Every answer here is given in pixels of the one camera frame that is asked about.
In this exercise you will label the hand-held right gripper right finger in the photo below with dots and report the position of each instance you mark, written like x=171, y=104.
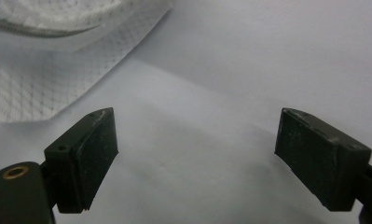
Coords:
x=320, y=155

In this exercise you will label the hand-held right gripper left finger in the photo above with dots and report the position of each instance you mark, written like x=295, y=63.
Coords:
x=90, y=161

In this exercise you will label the white mesh zipper bag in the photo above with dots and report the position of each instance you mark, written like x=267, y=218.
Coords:
x=34, y=81

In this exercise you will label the pale blue table cover sheet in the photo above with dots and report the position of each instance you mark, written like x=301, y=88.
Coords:
x=224, y=62

